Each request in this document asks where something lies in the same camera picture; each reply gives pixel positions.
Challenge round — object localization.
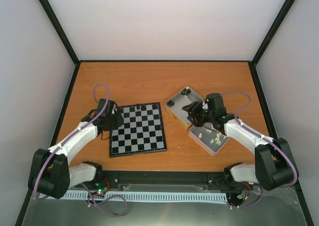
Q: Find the purple cable loop bottom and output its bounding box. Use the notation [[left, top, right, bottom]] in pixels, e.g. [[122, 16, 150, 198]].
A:
[[79, 182, 128, 217]]

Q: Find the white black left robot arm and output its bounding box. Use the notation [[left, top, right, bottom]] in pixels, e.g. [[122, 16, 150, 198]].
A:
[[28, 99, 124, 199]]

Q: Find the black chess piece in tin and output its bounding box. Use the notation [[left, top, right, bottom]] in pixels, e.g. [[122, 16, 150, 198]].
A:
[[181, 89, 190, 96], [167, 100, 174, 107]]

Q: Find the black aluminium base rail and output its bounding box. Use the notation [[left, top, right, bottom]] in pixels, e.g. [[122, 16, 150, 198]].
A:
[[32, 169, 299, 193]]

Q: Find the gold metal tin box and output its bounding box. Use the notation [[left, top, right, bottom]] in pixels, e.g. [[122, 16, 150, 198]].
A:
[[165, 87, 204, 130]]

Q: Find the light blue cable duct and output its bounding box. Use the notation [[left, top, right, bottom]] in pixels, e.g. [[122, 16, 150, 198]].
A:
[[62, 189, 228, 203]]

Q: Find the black frame post right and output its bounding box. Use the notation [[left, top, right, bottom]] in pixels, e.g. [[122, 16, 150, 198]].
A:
[[250, 0, 296, 69]]

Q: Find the black frame post left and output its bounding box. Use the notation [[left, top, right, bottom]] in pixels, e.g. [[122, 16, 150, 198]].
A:
[[38, 0, 80, 65]]

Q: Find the silver tin lid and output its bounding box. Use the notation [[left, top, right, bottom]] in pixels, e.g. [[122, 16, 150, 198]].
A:
[[188, 123, 230, 156]]

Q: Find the black white chess board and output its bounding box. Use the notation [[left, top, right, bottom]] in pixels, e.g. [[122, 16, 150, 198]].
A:
[[109, 102, 167, 158]]

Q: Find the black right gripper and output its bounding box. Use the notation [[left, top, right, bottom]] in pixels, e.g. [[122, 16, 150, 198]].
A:
[[182, 101, 214, 127]]

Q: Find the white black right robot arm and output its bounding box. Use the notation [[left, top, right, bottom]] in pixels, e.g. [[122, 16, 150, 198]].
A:
[[182, 93, 299, 191]]

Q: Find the black frame post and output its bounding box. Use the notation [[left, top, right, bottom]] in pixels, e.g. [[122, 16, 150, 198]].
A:
[[250, 0, 296, 69], [38, 0, 80, 65]]

